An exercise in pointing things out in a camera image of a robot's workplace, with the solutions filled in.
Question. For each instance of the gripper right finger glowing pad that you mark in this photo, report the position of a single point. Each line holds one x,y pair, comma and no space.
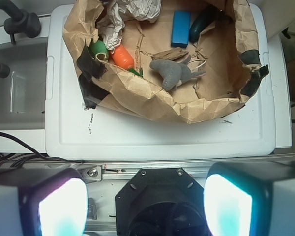
250,198

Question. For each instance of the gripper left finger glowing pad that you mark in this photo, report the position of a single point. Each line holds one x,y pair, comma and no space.
42,202

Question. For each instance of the white paper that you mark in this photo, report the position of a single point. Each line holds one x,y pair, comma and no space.
118,12

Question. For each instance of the white toy sink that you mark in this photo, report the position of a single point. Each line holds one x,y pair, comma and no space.
23,92

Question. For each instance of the brown paper bag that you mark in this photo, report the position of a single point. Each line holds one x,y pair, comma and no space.
227,50

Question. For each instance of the grey plush mouse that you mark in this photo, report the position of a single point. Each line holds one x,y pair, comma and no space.
174,73

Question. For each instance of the green toy vegetable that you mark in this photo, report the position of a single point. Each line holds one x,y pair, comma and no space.
99,51

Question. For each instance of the orange toy carrot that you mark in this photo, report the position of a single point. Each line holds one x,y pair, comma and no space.
123,59

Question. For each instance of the black faucet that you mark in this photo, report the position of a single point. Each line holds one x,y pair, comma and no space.
20,21

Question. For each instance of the dark teal toy eggplant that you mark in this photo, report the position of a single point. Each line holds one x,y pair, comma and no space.
203,20

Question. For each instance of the blue rectangular block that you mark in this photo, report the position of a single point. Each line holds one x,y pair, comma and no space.
180,29

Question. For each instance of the aluminium rail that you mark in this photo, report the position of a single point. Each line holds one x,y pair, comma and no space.
196,168

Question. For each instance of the black robot mount plate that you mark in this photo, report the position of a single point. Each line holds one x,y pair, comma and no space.
161,202

